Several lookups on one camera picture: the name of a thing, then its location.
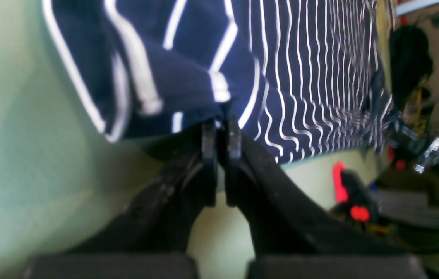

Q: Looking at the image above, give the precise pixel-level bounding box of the navy white striped T-shirt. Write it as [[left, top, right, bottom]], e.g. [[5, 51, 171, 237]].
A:
[[41, 0, 400, 164]]

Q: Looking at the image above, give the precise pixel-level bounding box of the blue orange centre clamp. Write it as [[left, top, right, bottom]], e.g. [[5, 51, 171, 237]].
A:
[[332, 161, 379, 224]]

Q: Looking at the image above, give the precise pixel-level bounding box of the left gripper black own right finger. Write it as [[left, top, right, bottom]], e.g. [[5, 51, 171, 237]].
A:
[[225, 118, 406, 256]]

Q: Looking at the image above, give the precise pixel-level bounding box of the light green table cloth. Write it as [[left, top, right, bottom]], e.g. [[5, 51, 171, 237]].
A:
[[0, 0, 373, 279]]

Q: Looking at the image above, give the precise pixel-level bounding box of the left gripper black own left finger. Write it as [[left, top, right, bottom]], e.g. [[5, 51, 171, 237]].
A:
[[69, 122, 218, 254]]

